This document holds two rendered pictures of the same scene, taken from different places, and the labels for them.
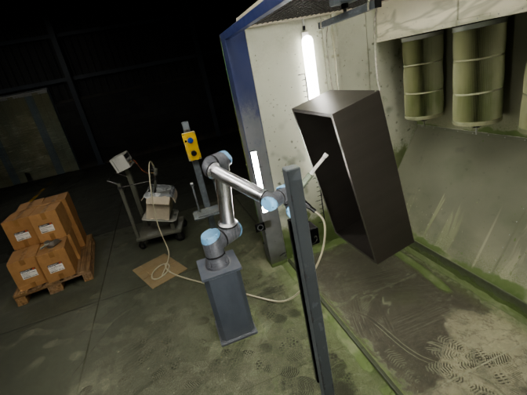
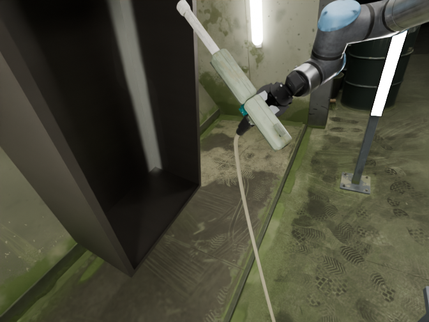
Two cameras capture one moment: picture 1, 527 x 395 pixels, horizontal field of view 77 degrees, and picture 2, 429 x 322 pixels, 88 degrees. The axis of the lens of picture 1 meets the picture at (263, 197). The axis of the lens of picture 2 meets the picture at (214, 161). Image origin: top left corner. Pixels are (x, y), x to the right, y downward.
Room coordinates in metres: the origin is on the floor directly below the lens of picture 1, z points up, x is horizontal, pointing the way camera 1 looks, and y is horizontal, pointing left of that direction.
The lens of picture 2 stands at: (2.64, 0.11, 1.36)
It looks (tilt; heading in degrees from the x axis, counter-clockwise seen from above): 36 degrees down; 230
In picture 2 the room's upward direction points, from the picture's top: 12 degrees counter-clockwise
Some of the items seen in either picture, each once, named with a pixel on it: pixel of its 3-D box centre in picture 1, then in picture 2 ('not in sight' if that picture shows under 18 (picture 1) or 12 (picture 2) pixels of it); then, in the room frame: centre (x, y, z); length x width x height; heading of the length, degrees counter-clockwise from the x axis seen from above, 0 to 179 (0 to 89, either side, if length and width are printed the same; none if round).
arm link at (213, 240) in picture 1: (212, 242); not in sight; (2.23, 0.44, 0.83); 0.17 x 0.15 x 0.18; 136
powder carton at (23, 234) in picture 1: (26, 227); not in sight; (3.90, 2.95, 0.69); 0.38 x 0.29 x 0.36; 16
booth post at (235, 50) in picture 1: (257, 161); not in sight; (3.11, -0.01, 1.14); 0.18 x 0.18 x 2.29; 14
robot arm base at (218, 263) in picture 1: (216, 258); not in sight; (2.23, 0.44, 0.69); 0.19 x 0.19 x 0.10
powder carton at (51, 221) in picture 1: (51, 221); not in sight; (3.96, 2.66, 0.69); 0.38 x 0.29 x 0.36; 16
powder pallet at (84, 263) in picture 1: (60, 265); not in sight; (3.95, 2.80, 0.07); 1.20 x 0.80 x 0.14; 21
